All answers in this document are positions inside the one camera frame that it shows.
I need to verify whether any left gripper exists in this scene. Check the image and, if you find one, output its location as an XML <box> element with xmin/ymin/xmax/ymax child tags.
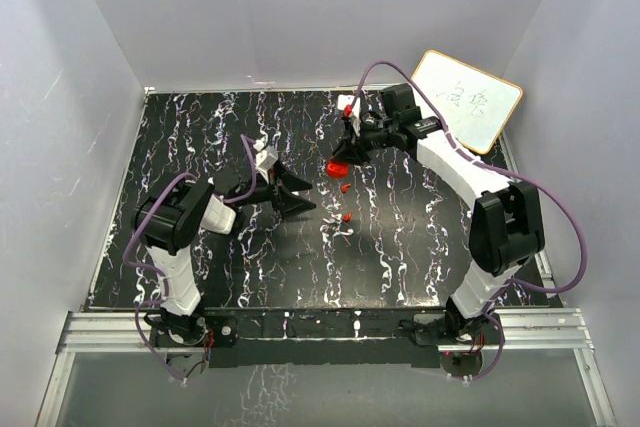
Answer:
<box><xmin>234</xmin><ymin>161</ymin><xmax>317</xmax><ymax>220</ymax></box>

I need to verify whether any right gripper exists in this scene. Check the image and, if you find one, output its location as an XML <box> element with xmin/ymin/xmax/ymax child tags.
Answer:
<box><xmin>331</xmin><ymin>116</ymin><xmax>398</xmax><ymax>166</ymax></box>

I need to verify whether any orange earbud charging case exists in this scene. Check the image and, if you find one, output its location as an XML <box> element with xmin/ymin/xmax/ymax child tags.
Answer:
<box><xmin>326</xmin><ymin>159</ymin><xmax>350</xmax><ymax>179</ymax></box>

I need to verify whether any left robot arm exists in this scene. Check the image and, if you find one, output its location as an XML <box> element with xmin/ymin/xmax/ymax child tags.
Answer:
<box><xmin>123</xmin><ymin>162</ymin><xmax>316</xmax><ymax>346</ymax></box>

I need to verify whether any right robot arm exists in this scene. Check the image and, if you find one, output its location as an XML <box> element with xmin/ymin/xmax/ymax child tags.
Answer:
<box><xmin>329</xmin><ymin>83</ymin><xmax>545</xmax><ymax>344</ymax></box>

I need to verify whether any small whiteboard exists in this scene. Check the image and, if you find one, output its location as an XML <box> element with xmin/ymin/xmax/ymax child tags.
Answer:
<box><xmin>412</xmin><ymin>50</ymin><xmax>523</xmax><ymax>155</ymax></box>

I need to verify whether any black base bar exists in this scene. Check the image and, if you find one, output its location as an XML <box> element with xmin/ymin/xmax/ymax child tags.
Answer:
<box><xmin>149</xmin><ymin>309</ymin><xmax>504</xmax><ymax>371</ymax></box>

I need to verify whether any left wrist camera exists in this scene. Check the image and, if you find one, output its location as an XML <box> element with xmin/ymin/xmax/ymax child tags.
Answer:
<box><xmin>253</xmin><ymin>140</ymin><xmax>278</xmax><ymax>175</ymax></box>

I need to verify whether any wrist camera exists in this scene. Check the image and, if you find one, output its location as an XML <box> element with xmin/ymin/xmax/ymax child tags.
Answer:
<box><xmin>253</xmin><ymin>140</ymin><xmax>278</xmax><ymax>175</ymax></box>
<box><xmin>337</xmin><ymin>94</ymin><xmax>361</xmax><ymax>134</ymax></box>

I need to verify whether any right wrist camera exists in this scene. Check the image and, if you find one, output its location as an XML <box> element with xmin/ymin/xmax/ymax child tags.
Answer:
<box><xmin>337</xmin><ymin>94</ymin><xmax>361</xmax><ymax>134</ymax></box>

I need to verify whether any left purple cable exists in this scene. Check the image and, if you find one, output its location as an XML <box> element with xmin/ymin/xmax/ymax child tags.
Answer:
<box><xmin>122</xmin><ymin>134</ymin><xmax>261</xmax><ymax>383</ymax></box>

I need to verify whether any purple cable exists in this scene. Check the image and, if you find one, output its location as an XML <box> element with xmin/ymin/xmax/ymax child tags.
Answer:
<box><xmin>122</xmin><ymin>134</ymin><xmax>261</xmax><ymax>383</ymax></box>
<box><xmin>352</xmin><ymin>60</ymin><xmax>587</xmax><ymax>381</ymax></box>

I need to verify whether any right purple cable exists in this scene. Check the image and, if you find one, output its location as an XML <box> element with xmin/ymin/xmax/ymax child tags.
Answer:
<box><xmin>352</xmin><ymin>60</ymin><xmax>587</xmax><ymax>381</ymax></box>

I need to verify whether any aluminium rail frame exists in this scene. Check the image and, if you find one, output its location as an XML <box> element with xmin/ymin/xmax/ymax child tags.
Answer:
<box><xmin>38</xmin><ymin>91</ymin><xmax>615</xmax><ymax>426</ymax></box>

